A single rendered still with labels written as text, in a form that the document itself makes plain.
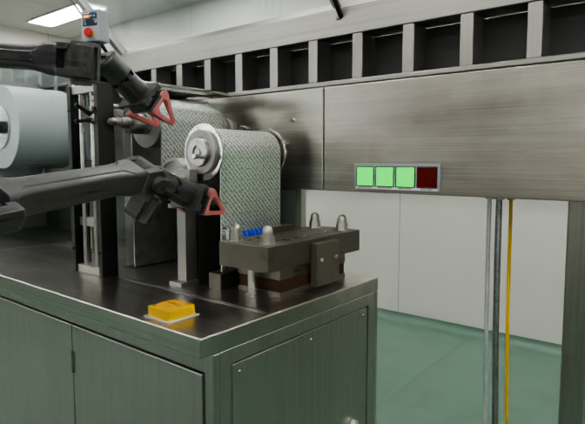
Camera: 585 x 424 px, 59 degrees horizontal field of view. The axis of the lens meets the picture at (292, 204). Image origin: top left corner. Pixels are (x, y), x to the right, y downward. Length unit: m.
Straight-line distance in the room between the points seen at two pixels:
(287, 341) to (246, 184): 0.45
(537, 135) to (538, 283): 2.53
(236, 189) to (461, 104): 0.60
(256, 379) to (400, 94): 0.79
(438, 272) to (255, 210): 2.67
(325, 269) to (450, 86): 0.55
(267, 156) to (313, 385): 0.62
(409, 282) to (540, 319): 0.93
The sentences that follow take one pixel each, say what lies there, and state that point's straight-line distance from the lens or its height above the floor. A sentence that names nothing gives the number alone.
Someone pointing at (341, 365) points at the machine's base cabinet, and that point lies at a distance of 1.42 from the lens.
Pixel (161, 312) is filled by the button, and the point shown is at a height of 0.92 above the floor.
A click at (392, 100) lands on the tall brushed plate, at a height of 1.38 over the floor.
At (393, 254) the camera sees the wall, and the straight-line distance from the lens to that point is 4.09.
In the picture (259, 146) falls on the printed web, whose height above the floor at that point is 1.27.
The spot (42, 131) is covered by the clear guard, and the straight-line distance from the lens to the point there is 2.23.
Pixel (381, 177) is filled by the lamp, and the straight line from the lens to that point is 1.41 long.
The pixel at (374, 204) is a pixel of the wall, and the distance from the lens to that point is 4.12.
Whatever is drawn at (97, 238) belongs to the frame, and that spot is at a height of 1.01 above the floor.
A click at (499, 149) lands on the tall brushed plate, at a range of 1.30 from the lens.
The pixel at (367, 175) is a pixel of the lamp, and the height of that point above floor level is 1.19.
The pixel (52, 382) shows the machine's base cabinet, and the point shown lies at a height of 0.63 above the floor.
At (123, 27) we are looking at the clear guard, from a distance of 2.22.
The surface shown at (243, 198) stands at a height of 1.13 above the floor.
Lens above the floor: 1.23
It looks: 5 degrees down
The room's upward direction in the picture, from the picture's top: straight up
